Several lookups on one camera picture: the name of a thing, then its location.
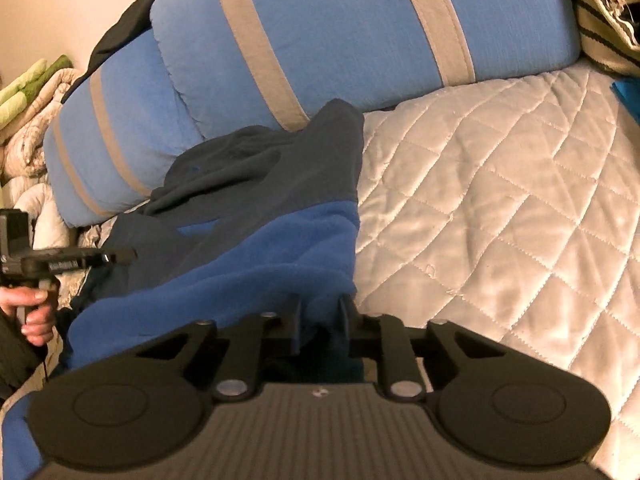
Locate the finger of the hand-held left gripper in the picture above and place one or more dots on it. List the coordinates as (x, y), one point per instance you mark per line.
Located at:
(110, 256)

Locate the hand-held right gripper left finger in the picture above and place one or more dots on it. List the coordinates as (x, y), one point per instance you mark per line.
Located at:
(296, 325)

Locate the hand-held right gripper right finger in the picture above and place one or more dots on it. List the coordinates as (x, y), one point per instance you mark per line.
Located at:
(345, 325)

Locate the blue fleece jacket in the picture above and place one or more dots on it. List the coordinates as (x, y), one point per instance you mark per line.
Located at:
(250, 260)

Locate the blue grey-striped pillow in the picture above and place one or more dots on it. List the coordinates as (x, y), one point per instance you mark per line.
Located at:
(135, 110)
(340, 35)

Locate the teal cloth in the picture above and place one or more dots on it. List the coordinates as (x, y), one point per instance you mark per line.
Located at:
(629, 97)

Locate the person's left hand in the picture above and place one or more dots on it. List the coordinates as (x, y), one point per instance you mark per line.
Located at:
(37, 317)

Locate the black garment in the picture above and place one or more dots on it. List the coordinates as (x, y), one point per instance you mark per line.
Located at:
(120, 35)

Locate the cream striped tote bag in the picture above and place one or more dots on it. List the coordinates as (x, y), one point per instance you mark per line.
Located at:
(605, 25)

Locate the grey quilted bedspread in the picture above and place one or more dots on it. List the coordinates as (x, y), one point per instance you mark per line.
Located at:
(500, 210)

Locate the green blanket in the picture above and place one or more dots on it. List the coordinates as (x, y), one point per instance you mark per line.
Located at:
(25, 95)

